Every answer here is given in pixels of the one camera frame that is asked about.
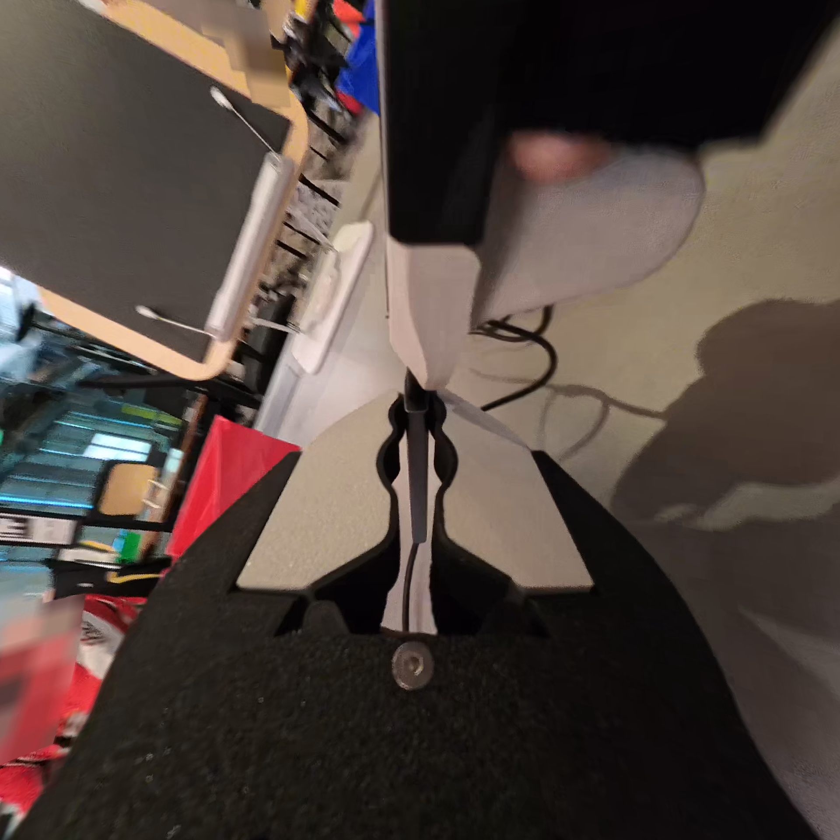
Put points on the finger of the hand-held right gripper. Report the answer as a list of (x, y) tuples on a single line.
[(433, 302), (591, 230)]

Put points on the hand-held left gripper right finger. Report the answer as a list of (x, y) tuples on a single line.
[(515, 525)]

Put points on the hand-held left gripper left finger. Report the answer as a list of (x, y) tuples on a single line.
[(322, 525)]

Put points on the red plastic bin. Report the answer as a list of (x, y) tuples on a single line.
[(223, 479)]

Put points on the grey desk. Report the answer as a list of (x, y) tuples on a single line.
[(735, 394)]

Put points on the person's right hand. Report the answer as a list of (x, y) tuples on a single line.
[(558, 155)]

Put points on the red white printed bag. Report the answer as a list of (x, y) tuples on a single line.
[(95, 628)]

